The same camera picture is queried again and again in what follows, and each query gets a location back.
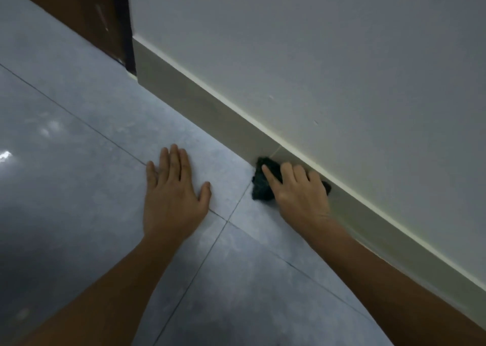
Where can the person's right hand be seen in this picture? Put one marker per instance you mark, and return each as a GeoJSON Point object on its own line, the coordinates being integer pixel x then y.
{"type": "Point", "coordinates": [300, 201]}

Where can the person's left hand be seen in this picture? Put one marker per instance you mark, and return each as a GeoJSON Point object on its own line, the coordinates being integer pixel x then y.
{"type": "Point", "coordinates": [171, 209]}

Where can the person's left middle finger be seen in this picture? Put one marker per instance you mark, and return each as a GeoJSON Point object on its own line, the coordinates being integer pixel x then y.
{"type": "Point", "coordinates": [174, 163]}

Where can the person's left little finger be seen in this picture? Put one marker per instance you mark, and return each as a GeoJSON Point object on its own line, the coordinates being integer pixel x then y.
{"type": "Point", "coordinates": [151, 175]}

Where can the person's left thumb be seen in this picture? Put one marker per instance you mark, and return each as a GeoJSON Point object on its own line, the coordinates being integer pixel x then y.
{"type": "Point", "coordinates": [205, 196]}

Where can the person's right little finger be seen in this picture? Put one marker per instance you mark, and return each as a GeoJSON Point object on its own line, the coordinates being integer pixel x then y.
{"type": "Point", "coordinates": [316, 180]}

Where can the person's right middle finger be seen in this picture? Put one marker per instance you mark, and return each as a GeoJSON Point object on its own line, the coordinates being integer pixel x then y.
{"type": "Point", "coordinates": [288, 173]}

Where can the dark cleaning cloth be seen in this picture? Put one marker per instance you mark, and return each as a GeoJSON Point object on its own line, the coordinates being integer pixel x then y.
{"type": "Point", "coordinates": [262, 188]}

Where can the person's right forearm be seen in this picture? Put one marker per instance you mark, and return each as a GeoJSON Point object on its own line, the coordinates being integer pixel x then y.
{"type": "Point", "coordinates": [387, 292]}

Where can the person's left forearm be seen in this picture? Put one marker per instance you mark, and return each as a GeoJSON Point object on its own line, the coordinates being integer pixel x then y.
{"type": "Point", "coordinates": [102, 300]}

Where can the cream baseboard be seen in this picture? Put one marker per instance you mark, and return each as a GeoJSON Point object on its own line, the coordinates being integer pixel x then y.
{"type": "Point", "coordinates": [212, 110]}

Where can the brown wooden door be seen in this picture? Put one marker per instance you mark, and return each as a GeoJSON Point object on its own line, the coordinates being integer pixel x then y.
{"type": "Point", "coordinates": [76, 11]}

